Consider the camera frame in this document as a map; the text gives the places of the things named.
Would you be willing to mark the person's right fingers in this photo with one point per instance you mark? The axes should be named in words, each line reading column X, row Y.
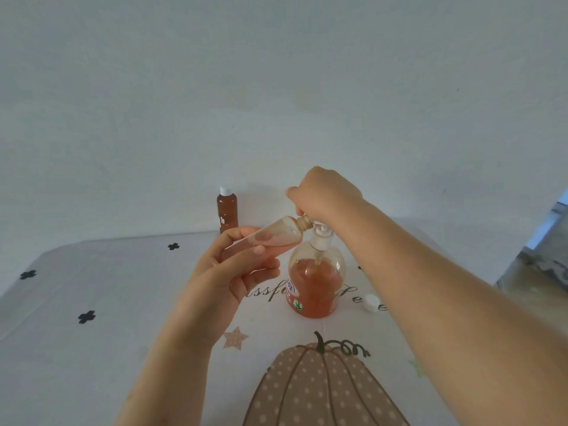
column 296, row 200

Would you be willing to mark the small clear plastic bottle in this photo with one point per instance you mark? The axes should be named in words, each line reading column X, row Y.
column 279, row 232

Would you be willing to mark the person's left thumb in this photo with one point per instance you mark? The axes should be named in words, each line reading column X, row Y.
column 244, row 259

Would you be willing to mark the person's right hand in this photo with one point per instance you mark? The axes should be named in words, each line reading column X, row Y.
column 326, row 192

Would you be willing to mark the person's left forearm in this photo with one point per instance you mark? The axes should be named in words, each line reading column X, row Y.
column 173, row 377

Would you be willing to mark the person's right forearm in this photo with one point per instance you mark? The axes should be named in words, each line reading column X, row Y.
column 443, row 314

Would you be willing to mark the white pumpkin print tablecloth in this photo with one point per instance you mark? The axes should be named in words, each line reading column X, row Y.
column 88, row 372

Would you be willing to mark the orange soap pump bottle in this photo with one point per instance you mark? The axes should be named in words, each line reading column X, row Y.
column 313, row 283

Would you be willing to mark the small brown bottle white cap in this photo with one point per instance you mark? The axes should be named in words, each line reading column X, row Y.
column 227, row 212

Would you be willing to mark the person's left hand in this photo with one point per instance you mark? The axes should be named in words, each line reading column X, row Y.
column 208, row 292

